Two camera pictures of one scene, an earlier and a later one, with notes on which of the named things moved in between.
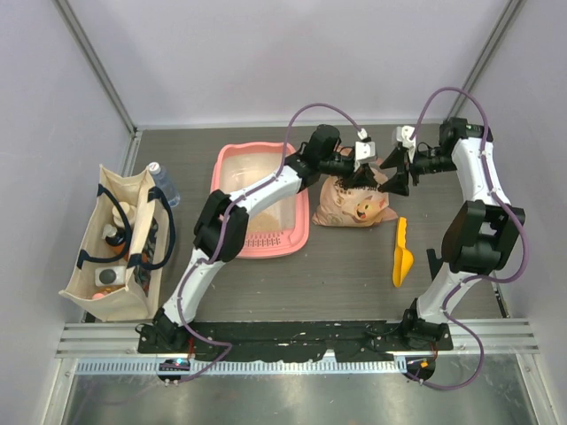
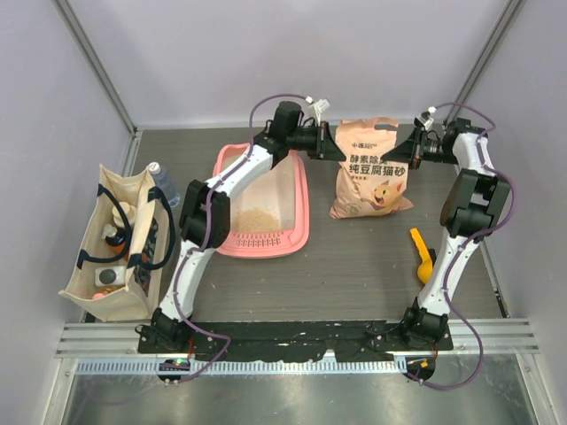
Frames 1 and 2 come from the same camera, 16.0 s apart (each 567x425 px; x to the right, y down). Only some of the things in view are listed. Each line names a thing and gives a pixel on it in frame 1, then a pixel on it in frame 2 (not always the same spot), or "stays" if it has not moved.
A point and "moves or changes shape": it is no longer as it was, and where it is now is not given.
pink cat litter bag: (342, 206) moves or changes shape
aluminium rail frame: (113, 349) stays
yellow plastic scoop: (404, 257) -> (425, 268)
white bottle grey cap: (110, 276) stays
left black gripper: (362, 179) -> (325, 147)
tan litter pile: (264, 221) stays
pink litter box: (279, 228) stays
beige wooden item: (128, 211) stays
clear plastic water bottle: (162, 180) stays
